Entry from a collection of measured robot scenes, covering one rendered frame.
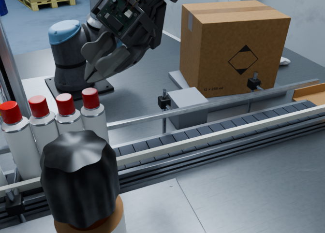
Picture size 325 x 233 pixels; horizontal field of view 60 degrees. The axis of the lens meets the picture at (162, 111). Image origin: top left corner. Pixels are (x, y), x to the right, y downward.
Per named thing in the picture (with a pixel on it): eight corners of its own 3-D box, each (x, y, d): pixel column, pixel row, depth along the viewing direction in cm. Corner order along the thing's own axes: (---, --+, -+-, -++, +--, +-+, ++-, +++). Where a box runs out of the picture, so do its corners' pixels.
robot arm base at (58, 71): (59, 94, 104) (53, 70, 98) (51, 78, 115) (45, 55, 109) (99, 85, 110) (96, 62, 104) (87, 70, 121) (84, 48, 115)
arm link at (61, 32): (50, 56, 109) (42, 21, 101) (84, 50, 114) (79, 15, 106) (57, 68, 100) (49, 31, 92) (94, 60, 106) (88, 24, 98)
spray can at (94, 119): (91, 172, 67) (76, 99, 56) (90, 157, 71) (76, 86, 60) (113, 167, 68) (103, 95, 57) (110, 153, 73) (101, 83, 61)
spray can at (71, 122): (73, 181, 65) (54, 107, 53) (66, 167, 69) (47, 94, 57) (95, 171, 67) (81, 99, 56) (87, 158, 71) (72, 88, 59)
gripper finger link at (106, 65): (71, 77, 45) (108, 32, 44) (90, 82, 51) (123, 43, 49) (83, 90, 44) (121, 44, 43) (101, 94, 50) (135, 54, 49)
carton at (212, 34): (196, 99, 100) (202, 22, 85) (179, 69, 119) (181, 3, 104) (273, 90, 105) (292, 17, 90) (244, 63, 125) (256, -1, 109)
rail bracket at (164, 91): (166, 149, 81) (167, 101, 72) (157, 134, 87) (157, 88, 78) (176, 147, 82) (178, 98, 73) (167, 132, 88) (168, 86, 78)
